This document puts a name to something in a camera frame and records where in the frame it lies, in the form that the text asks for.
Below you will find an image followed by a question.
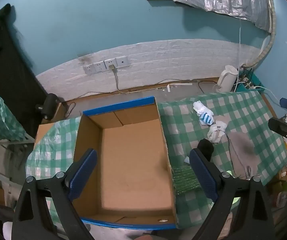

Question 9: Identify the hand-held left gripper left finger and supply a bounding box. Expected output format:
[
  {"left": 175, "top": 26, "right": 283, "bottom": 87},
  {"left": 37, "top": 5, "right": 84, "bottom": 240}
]
[{"left": 11, "top": 148, "right": 99, "bottom": 240}]

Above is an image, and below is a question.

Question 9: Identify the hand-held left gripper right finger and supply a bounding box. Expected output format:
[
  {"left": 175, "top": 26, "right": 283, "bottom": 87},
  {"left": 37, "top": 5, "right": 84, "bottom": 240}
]
[{"left": 189, "top": 148, "right": 276, "bottom": 240}]

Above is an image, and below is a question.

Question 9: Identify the green bubble wrap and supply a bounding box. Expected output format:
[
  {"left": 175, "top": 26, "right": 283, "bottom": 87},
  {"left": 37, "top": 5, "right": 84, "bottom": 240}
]
[{"left": 172, "top": 165, "right": 201, "bottom": 195}]

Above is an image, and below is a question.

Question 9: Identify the grey cloth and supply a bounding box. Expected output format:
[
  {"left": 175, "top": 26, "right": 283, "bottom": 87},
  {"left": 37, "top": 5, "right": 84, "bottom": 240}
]
[{"left": 227, "top": 130, "right": 261, "bottom": 179}]

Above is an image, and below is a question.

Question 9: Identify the blue-edged cardboard box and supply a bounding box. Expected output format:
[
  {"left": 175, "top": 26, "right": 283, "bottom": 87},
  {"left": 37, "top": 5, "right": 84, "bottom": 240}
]
[{"left": 72, "top": 95, "right": 178, "bottom": 230}]

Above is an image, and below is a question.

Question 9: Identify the black rolled sock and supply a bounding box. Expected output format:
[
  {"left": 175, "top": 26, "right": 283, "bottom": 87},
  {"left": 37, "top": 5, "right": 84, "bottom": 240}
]
[{"left": 198, "top": 139, "right": 214, "bottom": 162}]

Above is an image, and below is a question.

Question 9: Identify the teal basket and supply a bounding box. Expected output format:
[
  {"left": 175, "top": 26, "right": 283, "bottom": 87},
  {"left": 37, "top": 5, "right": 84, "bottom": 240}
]
[{"left": 234, "top": 70, "right": 263, "bottom": 93}]

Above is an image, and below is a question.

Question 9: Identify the cream white rolled sock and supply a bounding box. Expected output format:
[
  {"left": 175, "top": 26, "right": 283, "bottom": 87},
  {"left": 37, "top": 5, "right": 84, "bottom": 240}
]
[{"left": 207, "top": 121, "right": 228, "bottom": 144}]

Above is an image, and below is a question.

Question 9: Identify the green checked tablecloth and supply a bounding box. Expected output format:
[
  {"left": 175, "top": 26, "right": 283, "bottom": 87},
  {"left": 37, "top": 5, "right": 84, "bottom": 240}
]
[{"left": 25, "top": 90, "right": 287, "bottom": 240}]

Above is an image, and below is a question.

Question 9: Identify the blue striped rolled sock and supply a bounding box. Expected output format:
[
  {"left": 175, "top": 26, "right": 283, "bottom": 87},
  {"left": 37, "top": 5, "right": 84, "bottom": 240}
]
[{"left": 199, "top": 112, "right": 214, "bottom": 126}]

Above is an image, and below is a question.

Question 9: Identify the brown cardboard carton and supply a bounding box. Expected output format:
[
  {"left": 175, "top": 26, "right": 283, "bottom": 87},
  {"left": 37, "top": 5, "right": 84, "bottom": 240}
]
[{"left": 35, "top": 101, "right": 67, "bottom": 145}]

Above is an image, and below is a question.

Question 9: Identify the white electric kettle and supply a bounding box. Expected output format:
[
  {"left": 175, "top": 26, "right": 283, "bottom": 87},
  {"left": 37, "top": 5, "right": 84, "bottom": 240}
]
[{"left": 217, "top": 65, "right": 239, "bottom": 93}]

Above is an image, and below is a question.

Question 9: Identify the black cylindrical device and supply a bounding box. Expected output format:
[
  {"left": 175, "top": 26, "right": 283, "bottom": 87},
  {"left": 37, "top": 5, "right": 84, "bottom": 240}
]
[{"left": 35, "top": 93, "right": 59, "bottom": 120}]

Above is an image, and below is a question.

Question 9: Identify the metal rack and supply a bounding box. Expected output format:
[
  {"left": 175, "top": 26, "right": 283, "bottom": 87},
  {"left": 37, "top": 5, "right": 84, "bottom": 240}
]
[{"left": 0, "top": 132, "right": 34, "bottom": 180}]

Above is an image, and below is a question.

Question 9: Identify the dark curtain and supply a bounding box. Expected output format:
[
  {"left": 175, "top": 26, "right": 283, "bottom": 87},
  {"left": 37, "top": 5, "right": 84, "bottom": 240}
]
[{"left": 0, "top": 4, "right": 49, "bottom": 140}]

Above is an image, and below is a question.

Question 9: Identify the corrugated grey hose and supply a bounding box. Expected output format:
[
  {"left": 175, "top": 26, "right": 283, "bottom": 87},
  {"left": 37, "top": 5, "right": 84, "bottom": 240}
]
[{"left": 244, "top": 0, "right": 277, "bottom": 68}]

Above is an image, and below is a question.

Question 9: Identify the white hanging cord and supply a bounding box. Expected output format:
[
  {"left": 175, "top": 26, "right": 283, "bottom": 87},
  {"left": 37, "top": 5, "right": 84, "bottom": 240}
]
[{"left": 238, "top": 17, "right": 242, "bottom": 68}]

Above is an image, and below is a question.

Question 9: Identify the grey plug with cable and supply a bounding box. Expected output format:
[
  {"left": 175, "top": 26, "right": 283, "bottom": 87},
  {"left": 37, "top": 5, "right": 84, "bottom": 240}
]
[{"left": 108, "top": 65, "right": 127, "bottom": 94}]

